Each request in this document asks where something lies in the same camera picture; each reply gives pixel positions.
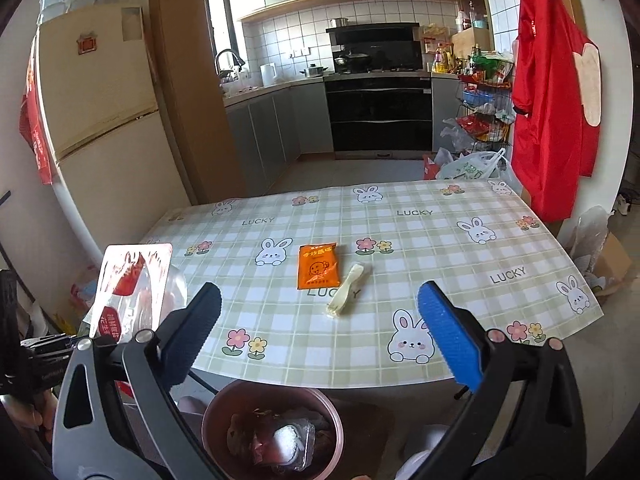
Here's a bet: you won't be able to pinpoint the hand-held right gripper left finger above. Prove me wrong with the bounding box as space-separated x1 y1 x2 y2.
52 282 227 480

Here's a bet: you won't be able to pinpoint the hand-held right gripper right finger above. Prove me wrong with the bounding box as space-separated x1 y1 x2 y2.
395 280 587 480

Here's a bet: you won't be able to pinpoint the red-label clear plastic packet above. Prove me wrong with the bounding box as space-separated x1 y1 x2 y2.
81 242 189 352

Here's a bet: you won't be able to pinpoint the pink round bin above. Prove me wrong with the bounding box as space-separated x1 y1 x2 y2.
201 379 345 480

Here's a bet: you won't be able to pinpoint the cream plastic spoon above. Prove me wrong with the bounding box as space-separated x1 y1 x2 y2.
325 262 372 319

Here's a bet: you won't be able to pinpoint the orange sachet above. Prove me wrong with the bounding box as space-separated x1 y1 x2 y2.
297 242 340 291

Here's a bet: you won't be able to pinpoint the clear ribbed plastic tray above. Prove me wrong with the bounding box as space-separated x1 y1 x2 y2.
271 421 317 476

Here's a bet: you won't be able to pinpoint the person's left hand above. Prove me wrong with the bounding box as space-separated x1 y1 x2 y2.
9 392 59 437

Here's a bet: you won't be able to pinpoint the orange blue packet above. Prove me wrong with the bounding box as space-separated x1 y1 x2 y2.
69 265 102 322

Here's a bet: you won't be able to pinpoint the checked rabbit-print tablecloth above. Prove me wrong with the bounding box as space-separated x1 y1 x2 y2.
136 180 607 389

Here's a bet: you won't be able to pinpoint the white green-print plastic bag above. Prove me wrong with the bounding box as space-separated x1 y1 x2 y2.
435 147 524 197

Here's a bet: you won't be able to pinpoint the cardboard box with plastic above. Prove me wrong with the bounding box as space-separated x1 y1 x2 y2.
569 204 634 307

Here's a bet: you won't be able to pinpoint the red hanging cloth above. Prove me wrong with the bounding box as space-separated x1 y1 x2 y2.
18 35 54 187

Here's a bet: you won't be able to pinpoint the crumpled clear plastic bag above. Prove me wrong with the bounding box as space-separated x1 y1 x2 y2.
439 117 471 151

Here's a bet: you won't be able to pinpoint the grey lower cabinets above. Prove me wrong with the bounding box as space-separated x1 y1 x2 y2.
224 81 334 194

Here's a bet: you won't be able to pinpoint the narrow grey cabinet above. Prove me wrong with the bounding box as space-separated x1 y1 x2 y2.
430 77 464 154

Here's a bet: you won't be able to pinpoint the black built-in oven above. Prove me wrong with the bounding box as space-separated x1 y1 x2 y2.
323 72 435 159

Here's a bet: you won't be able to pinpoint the red hanging garment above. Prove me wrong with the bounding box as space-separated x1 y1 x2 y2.
509 0 604 224

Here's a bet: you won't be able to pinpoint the cream two-door fridge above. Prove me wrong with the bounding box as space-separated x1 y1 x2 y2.
32 3 195 267

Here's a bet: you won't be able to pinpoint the kitchen faucet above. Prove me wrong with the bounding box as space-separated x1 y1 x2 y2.
214 48 247 81

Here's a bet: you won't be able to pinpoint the black wok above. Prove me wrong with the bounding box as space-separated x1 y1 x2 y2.
333 48 374 72

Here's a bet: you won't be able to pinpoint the wooden box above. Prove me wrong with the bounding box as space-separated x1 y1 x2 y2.
449 27 494 59

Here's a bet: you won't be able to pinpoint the black range hood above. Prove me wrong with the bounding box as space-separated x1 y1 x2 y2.
325 22 422 72

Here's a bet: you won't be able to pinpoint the blue white plastic box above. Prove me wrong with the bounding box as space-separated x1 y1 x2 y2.
39 0 69 24

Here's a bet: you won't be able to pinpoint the black wire rack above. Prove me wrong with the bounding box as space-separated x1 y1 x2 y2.
452 55 517 154

